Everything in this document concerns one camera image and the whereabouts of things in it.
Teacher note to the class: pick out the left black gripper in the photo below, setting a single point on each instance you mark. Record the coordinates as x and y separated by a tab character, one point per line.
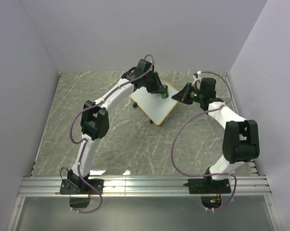
157	87

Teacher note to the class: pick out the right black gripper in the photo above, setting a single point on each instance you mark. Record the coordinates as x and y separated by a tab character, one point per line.
182	96

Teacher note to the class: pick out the green whiteboard eraser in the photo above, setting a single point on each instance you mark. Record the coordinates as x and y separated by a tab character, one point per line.
164	92

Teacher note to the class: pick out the orange framed whiteboard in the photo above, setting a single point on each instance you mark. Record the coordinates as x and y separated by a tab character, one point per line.
153	105

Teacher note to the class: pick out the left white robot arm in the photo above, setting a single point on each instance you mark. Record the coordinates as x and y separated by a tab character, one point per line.
92	123

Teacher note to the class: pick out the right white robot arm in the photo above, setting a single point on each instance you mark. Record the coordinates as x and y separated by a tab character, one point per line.
241	139

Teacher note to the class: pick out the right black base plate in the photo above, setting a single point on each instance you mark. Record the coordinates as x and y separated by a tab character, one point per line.
197	186

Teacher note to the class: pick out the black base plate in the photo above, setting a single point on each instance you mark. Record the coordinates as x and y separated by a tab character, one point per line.
197	186
70	188

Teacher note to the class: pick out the aluminium mounting rail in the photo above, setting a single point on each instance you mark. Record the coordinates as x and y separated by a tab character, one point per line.
140	186

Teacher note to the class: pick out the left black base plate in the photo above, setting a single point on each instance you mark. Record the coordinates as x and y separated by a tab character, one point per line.
70	188

